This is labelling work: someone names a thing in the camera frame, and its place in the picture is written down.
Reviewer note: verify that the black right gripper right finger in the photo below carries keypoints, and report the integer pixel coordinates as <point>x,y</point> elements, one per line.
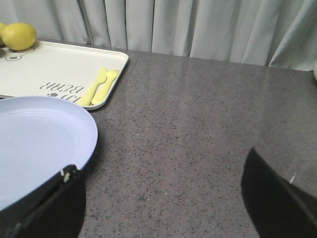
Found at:
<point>277,208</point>

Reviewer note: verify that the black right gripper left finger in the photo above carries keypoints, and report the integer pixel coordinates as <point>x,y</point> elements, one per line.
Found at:
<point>56,209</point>

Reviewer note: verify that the light blue plate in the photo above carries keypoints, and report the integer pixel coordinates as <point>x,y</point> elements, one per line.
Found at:
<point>39,136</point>

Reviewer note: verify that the cream bear tray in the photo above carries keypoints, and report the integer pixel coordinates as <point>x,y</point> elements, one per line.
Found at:
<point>54,69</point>

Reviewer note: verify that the yellow plastic knife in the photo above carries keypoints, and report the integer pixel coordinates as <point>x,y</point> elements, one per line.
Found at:
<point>86,99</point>

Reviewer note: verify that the white object at edge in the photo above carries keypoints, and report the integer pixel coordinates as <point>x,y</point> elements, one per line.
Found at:
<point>315,73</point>

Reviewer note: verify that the grey curtain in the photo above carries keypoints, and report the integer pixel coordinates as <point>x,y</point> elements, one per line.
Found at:
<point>278,33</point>

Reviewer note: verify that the yellow lemon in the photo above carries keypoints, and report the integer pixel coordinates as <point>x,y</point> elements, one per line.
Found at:
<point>2,26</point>
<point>19,36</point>

